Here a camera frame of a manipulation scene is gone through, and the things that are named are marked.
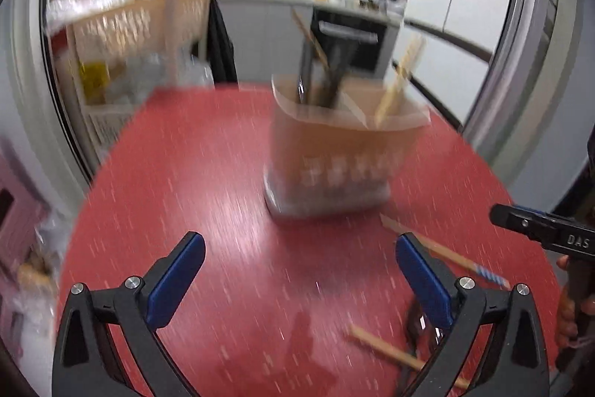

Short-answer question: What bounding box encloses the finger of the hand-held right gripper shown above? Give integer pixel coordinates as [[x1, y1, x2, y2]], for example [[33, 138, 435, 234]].
[[490, 204, 559, 246]]

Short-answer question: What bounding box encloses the crumpled plastic bag on floor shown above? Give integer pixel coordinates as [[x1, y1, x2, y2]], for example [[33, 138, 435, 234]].
[[12, 213, 71, 335]]

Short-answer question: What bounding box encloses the yellow oil bottle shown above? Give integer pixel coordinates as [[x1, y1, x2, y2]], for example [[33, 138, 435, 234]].
[[78, 59, 111, 106]]

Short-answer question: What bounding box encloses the blue patterned wooden chopstick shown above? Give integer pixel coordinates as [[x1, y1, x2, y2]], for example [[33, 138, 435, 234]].
[[379, 214, 511, 290]]

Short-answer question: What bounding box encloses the metal utensil with grey handle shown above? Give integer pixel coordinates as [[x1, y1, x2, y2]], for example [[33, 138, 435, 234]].
[[296, 39, 314, 104]]

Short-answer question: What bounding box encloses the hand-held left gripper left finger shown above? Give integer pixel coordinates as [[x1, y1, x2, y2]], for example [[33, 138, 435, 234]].
[[52, 231, 206, 397]]

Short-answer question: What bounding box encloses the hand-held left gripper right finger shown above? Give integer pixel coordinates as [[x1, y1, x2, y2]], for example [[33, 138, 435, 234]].
[[395, 232, 549, 397]]

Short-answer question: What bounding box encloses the black hanging cloth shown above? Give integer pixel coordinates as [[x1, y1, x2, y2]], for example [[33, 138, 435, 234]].
[[206, 0, 239, 85]]

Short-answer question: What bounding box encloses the beige plastic utensil holder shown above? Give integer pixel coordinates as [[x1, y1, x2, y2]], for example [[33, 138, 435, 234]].
[[263, 73, 431, 220]]

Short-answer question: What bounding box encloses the grey lower kitchen cabinet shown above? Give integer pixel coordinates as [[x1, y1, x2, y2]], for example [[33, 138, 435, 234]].
[[216, 0, 313, 84]]

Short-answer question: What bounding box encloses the white towel on oven handle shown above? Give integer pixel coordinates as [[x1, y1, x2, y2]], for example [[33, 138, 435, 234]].
[[318, 22, 379, 44]]

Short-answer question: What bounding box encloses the black built-in oven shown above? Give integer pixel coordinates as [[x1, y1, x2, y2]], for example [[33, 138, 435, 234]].
[[311, 5, 390, 76]]

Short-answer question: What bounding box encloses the cream plastic basket cart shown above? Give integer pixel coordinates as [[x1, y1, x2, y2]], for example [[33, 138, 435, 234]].
[[45, 0, 211, 140]]

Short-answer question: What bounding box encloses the plain wooden chopstick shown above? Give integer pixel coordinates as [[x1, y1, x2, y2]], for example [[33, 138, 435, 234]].
[[291, 7, 336, 74], [348, 325, 471, 390], [388, 35, 427, 109], [374, 35, 421, 124]]

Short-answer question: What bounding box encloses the metal spoon with dark handle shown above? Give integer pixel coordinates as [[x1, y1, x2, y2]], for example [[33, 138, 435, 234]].
[[324, 46, 347, 107]]

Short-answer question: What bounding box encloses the person's right hand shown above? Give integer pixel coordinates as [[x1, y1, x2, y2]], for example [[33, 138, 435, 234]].
[[556, 255, 580, 349]]

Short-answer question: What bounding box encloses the grey door frame post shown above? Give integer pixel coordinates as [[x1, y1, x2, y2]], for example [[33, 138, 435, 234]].
[[8, 0, 102, 181], [459, 0, 584, 177]]

